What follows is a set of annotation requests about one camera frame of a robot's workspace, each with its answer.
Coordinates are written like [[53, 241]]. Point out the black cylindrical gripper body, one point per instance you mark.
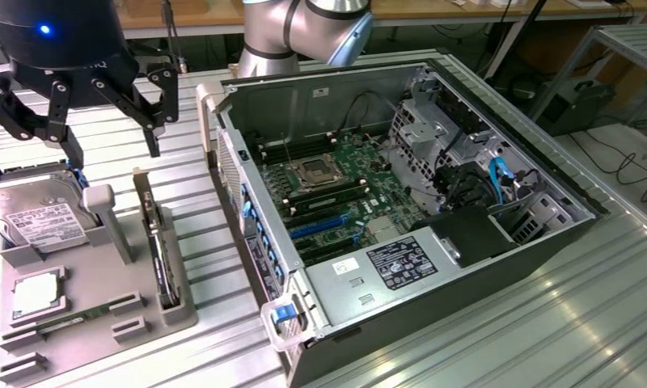
[[59, 40]]

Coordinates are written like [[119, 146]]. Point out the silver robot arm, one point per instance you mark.
[[280, 32]]

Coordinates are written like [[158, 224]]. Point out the black stand pole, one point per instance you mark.
[[171, 32]]

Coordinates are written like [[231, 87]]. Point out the silver hard disk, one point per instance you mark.
[[37, 210]]

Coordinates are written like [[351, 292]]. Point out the black RAM slot bank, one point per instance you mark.
[[296, 147]]

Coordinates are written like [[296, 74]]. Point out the black graphics card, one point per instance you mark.
[[159, 250]]

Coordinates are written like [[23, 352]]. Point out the CPU socket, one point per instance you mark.
[[319, 171]]

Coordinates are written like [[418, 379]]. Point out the installed RAM stick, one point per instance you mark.
[[329, 200]]

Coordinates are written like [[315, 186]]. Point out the grey parts rack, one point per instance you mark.
[[96, 283]]

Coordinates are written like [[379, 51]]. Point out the blue expansion slot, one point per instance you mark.
[[318, 226]]

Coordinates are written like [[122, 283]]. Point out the CPU chip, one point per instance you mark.
[[35, 295]]

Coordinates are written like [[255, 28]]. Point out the green motherboard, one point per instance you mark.
[[378, 190]]

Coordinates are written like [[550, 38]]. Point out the green RAM stick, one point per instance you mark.
[[75, 317]]

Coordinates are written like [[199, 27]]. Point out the silver disk bay cage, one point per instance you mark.
[[418, 137]]

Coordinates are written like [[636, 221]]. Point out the silver chipset heatsink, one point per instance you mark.
[[385, 228]]

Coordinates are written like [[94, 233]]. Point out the wooden background desk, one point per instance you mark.
[[421, 10]]

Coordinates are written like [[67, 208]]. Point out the grey power supply unit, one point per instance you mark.
[[355, 291]]

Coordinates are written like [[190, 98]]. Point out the black fan shroud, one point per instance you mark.
[[463, 234]]

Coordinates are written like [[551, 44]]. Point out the open black PC case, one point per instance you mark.
[[463, 291]]

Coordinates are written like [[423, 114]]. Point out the black box under table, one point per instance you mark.
[[577, 105]]

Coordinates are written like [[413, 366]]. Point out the metal slat side table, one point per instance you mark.
[[632, 40]]

